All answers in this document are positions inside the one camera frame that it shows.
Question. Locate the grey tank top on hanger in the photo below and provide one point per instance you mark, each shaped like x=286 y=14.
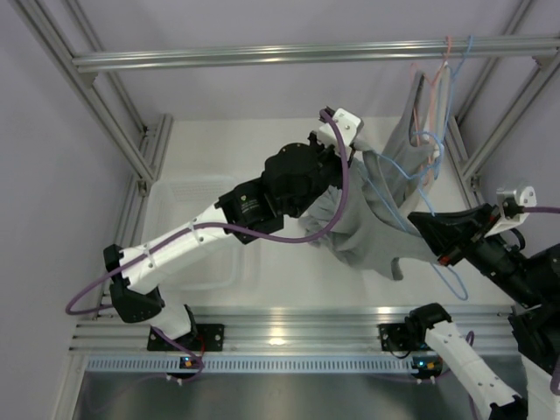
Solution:
x=401 y=159

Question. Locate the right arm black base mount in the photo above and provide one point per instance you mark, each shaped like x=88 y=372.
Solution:
x=398 y=338

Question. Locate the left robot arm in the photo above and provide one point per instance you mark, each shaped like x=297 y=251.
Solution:
x=290 y=182

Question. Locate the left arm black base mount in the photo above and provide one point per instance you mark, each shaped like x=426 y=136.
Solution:
x=208 y=338

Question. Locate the grey tank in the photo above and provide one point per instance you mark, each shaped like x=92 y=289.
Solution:
x=401 y=159
x=372 y=233

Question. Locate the white tank top on hanger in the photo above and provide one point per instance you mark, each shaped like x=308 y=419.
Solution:
x=424 y=123

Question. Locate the slotted grey cable duct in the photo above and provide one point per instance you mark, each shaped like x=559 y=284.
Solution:
x=218 y=364

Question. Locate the white plastic basket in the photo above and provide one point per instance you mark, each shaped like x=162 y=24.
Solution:
x=174 y=202

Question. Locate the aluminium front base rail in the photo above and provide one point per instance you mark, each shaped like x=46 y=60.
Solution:
x=296 y=331

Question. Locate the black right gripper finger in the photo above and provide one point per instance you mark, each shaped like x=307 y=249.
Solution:
x=473 y=223
x=444 y=243

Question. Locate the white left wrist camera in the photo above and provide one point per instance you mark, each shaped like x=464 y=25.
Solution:
x=339 y=128

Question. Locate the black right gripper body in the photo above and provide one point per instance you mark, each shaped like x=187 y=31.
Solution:
x=502 y=262

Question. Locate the aluminium frame struts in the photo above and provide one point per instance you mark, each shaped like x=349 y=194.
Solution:
x=507 y=106
x=103 y=95

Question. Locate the grey clothes pile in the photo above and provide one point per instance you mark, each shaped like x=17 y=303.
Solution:
x=318 y=216

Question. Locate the pink wire hanger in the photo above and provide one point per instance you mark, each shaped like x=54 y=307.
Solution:
x=428 y=116

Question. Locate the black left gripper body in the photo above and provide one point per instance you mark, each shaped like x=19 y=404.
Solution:
x=329 y=167

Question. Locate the aluminium frame right struts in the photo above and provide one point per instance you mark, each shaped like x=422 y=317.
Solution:
x=507 y=106

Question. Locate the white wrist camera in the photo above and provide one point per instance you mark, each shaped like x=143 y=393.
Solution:
x=339 y=128
x=511 y=201

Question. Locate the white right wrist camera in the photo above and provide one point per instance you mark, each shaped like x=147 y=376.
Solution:
x=511 y=201

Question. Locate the aluminium frame left struts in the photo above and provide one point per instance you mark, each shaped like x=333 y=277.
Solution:
x=103 y=95

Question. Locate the aluminium hanging rail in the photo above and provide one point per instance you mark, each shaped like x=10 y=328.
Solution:
x=234 y=56

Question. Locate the blue wire hanger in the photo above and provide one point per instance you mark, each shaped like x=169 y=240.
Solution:
x=453 y=74
x=378 y=185

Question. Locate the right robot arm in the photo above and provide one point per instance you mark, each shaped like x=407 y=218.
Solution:
x=532 y=282

